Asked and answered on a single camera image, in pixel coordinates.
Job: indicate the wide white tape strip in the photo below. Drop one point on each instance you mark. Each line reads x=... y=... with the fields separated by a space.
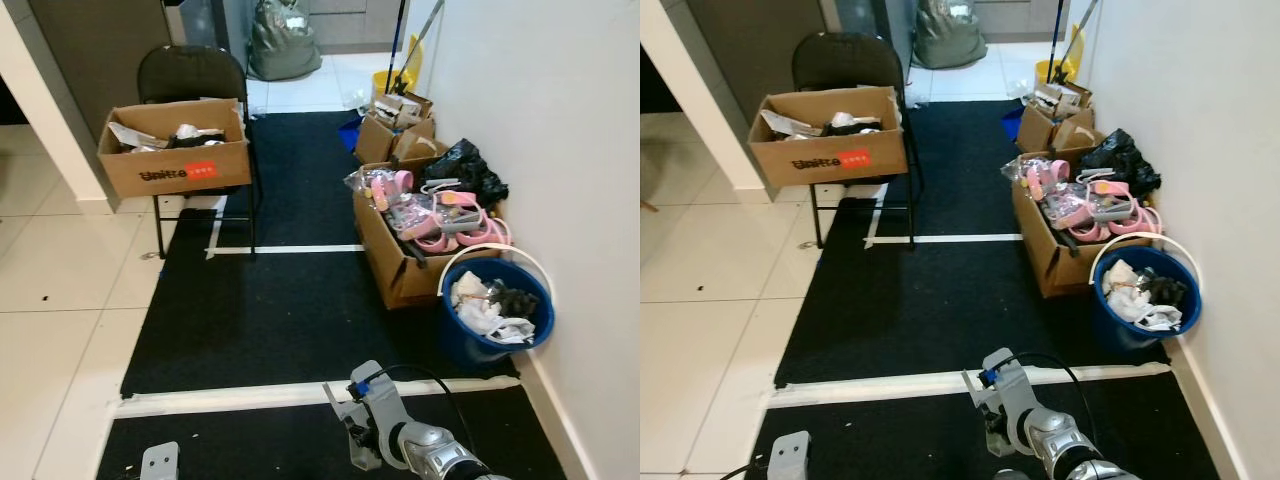
x=880 y=385
x=230 y=398

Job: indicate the large plain cardboard box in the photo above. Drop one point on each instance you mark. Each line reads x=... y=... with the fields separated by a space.
x=385 y=255
x=1045 y=250

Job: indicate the black floor mat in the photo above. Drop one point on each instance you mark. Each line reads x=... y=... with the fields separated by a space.
x=250 y=440
x=930 y=300
x=280 y=310
x=900 y=430

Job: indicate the blue grey right wrist camera mount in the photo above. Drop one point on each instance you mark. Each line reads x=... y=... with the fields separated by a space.
x=1015 y=385
x=385 y=405

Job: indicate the printed cardboard box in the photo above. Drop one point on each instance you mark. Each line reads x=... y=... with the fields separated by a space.
x=830 y=160
x=175 y=172

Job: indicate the grey green garbage bag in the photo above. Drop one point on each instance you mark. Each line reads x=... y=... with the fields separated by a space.
x=285 y=45
x=950 y=35

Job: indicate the thin white tape strip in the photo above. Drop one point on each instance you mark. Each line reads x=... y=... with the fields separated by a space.
x=950 y=239
x=290 y=249

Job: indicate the blue plastic item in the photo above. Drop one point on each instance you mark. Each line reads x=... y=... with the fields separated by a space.
x=1013 y=122
x=350 y=132

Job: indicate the black crumpled trash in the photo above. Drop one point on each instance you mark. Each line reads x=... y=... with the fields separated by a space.
x=1165 y=290
x=515 y=300

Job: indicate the pink plastic toy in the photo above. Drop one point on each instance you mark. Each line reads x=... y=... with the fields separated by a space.
x=392 y=188
x=1050 y=178

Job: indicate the black folding chair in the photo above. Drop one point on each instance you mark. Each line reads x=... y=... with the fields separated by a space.
x=850 y=60
x=195 y=72

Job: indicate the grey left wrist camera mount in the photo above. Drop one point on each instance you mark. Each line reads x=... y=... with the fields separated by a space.
x=790 y=455
x=160 y=462

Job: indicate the small plain cardboard box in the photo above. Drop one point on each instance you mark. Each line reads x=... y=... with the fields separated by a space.
x=375 y=140
x=1035 y=128

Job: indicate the black plastic bag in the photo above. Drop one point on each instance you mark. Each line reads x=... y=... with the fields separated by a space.
x=1120 y=158
x=465 y=170

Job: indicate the white crumpled paper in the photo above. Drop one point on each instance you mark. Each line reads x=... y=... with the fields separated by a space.
x=1122 y=280
x=475 y=305

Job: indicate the pink plastic hoops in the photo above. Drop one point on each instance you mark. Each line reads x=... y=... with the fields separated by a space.
x=1120 y=222
x=470 y=232

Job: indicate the yellow mop bucket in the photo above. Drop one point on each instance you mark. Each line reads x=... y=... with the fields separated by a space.
x=1048 y=72
x=385 y=82

